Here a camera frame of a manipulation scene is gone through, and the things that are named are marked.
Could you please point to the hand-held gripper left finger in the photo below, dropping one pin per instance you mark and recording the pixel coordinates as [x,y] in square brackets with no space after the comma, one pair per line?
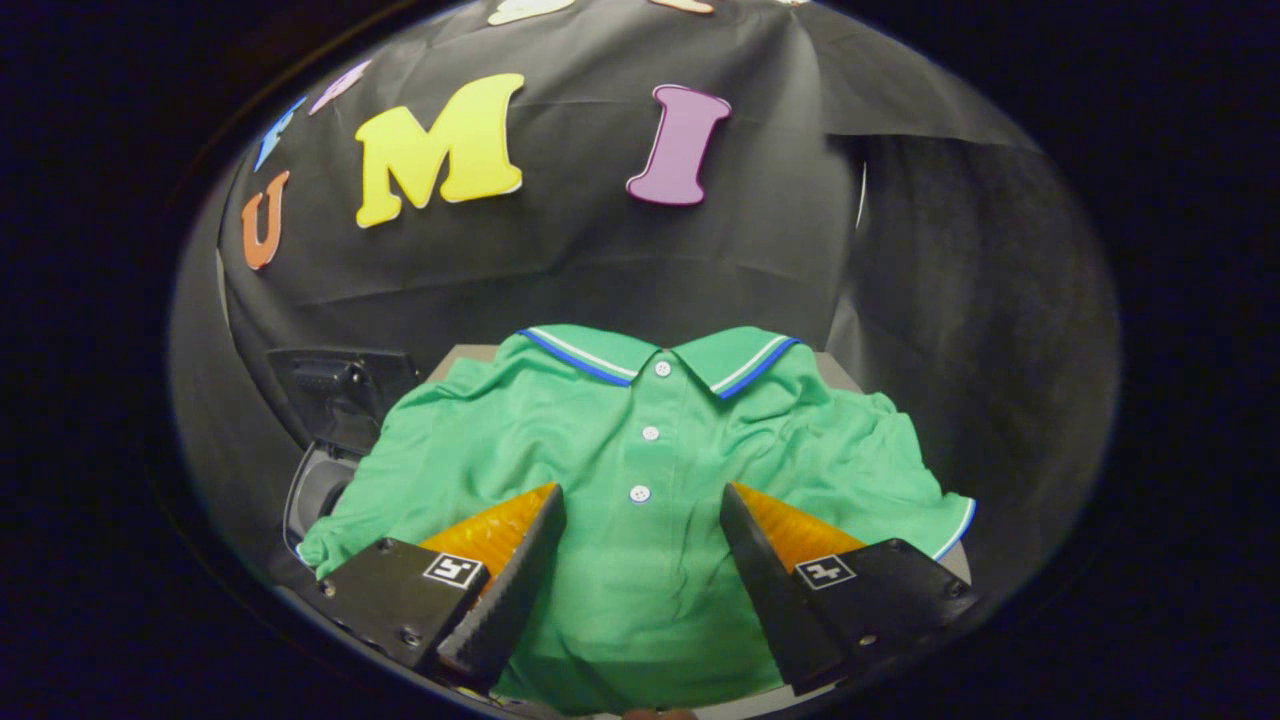
[510,590]

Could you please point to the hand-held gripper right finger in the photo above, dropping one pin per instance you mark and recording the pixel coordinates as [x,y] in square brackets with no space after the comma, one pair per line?
[770,590]

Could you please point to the green polo shirt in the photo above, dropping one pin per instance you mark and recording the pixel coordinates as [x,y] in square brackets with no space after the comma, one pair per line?
[640,560]

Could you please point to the dark washing machine lid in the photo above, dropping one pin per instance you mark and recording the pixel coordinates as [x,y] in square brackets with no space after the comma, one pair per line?
[335,395]

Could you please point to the beige cabinet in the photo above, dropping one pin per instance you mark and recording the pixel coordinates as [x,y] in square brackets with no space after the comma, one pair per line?
[470,356]

